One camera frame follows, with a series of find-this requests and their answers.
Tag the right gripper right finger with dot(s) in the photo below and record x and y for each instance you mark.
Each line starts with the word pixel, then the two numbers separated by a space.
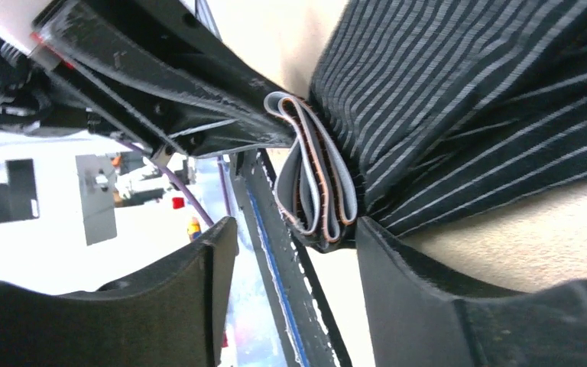
pixel 423 313

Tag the black striped underwear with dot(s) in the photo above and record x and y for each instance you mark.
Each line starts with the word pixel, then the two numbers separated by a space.
pixel 423 113

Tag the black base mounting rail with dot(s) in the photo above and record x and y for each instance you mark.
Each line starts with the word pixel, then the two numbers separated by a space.
pixel 305 325

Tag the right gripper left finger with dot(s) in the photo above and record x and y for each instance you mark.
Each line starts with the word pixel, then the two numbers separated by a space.
pixel 170 313

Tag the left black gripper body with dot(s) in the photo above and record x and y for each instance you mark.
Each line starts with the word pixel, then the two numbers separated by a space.
pixel 31 103

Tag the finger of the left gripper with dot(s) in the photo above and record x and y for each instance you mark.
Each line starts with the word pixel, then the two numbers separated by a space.
pixel 162 78

